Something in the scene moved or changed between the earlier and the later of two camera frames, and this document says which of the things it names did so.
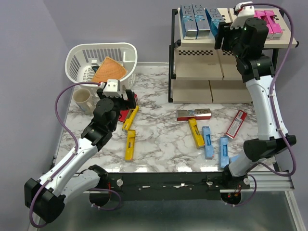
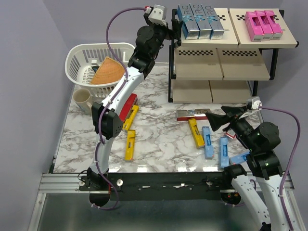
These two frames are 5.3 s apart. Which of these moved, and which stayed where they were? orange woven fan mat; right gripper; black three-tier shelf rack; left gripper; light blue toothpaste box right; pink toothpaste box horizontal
Moved: left gripper; pink toothpaste box horizontal; right gripper
Stayed: orange woven fan mat; black three-tier shelf rack; light blue toothpaste box right
